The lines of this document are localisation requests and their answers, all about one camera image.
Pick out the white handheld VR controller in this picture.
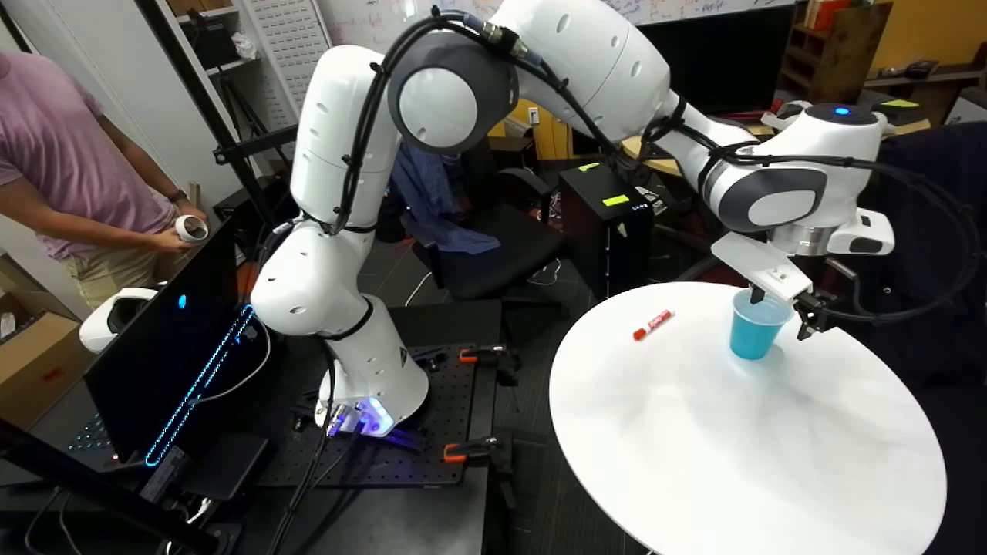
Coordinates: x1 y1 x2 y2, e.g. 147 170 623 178
171 210 213 244

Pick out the black laptop with blue lines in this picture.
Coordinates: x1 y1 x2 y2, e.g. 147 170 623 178
83 225 273 468

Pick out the black tripod bar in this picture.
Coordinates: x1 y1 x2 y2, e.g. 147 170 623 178
0 412 219 555

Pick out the black power brick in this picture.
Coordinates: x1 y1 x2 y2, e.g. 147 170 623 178
182 430 273 504

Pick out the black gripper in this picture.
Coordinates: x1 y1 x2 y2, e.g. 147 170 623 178
747 257 859 345

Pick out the black office chair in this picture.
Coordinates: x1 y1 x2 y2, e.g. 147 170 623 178
389 142 567 301
873 119 987 412

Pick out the orange and black clamp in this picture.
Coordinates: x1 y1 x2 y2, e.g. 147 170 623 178
440 434 519 472
457 341 521 389

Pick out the white pegboard panel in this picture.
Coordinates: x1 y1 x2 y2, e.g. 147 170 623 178
241 0 338 116

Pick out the blue plastic cup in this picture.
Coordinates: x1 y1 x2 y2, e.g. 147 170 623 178
727 286 797 364

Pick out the black box with green stickers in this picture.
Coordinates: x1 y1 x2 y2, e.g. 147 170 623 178
558 158 662 301

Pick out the white VR headset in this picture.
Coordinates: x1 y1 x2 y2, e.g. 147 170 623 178
776 100 827 122
77 284 164 358

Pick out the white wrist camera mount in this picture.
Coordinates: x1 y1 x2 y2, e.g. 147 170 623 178
707 230 816 306

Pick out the black breadboard robot table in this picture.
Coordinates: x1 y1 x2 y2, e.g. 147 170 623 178
0 297 507 555

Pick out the person's hand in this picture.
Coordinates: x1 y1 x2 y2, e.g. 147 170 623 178
143 219 211 258

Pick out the red and white marker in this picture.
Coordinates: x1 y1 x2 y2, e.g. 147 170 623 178
630 307 676 345

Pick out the black monitor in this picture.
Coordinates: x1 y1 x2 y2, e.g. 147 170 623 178
636 9 799 116

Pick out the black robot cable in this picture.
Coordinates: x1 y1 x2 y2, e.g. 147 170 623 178
335 7 980 332

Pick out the person in pink shirt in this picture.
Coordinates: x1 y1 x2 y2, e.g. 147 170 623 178
0 49 213 311

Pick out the brown wooden shelf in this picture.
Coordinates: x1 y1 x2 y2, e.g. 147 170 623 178
780 0 896 111

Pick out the blue jacket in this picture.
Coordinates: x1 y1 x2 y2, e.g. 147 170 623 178
389 142 503 258

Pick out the brown cardboard box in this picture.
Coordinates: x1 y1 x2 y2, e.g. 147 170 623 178
0 257 99 430

